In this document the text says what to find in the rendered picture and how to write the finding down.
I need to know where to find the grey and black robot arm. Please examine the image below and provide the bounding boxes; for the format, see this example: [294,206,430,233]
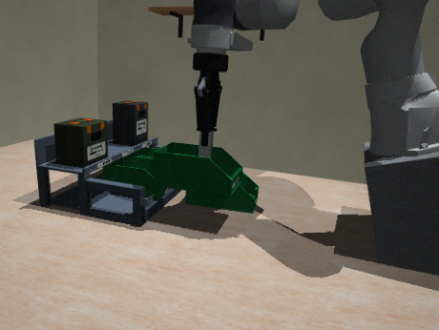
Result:
[187,0,439,156]

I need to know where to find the dark grey metal shelf rack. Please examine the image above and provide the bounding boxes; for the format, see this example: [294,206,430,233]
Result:
[34,120,181,226]

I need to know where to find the black storage case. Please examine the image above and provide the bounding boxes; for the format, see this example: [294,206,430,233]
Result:
[113,100,148,146]

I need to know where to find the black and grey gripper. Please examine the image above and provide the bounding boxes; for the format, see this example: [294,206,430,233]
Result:
[193,52,228,159]

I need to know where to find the green bin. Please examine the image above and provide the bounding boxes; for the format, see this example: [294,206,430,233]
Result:
[103,155,172,200]
[130,148,157,158]
[185,172,259,214]
[153,142,241,197]

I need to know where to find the dark green tool case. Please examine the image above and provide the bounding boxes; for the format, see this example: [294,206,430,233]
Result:
[54,118,108,168]

